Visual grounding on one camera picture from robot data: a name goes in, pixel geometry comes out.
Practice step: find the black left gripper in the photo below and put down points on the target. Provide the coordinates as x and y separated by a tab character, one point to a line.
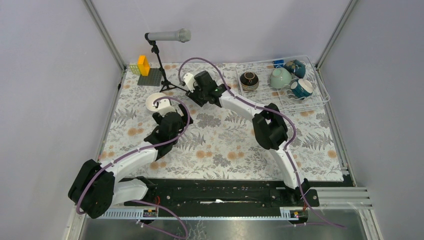
184	111

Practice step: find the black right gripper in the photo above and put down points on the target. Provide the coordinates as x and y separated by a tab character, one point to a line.
192	96

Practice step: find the plain white bowl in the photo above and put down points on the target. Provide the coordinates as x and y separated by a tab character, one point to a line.
151	99

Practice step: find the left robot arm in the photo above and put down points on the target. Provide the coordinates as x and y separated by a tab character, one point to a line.
98	186

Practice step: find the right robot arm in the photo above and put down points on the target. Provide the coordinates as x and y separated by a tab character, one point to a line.
269	124

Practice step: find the black microphone tripod stand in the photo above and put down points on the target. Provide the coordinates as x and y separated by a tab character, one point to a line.
166	84

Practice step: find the black gold striped bowl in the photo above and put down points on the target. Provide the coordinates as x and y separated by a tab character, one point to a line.
249	81

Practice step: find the floral patterned table mat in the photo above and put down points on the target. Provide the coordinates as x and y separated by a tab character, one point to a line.
219	144

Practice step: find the grey microphone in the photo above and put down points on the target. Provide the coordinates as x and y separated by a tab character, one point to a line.
181	35

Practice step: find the yellow toy block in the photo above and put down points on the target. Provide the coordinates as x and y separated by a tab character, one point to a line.
143	65

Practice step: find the pale green toy block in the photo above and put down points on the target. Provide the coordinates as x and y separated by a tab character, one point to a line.
134	68

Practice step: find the pale green ceramic bowl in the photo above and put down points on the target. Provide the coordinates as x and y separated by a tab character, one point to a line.
280	78

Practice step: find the small blue block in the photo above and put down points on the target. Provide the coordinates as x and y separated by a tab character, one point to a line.
279	62

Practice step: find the dark teal floral bowl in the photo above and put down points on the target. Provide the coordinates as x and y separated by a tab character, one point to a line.
296	67

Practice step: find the teal white mug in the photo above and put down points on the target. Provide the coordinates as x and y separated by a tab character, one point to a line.
302	88

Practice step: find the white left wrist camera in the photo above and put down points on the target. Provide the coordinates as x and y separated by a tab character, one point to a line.
164	107

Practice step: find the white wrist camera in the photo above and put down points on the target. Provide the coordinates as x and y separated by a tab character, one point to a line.
164	107
190	82

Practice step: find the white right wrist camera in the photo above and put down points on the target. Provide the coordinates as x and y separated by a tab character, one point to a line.
190	82

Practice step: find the grey building base plate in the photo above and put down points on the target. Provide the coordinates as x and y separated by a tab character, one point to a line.
153	78

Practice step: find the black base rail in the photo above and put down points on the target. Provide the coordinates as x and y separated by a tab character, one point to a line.
227	198

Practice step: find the white wire dish rack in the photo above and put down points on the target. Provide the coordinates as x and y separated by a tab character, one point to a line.
285	100

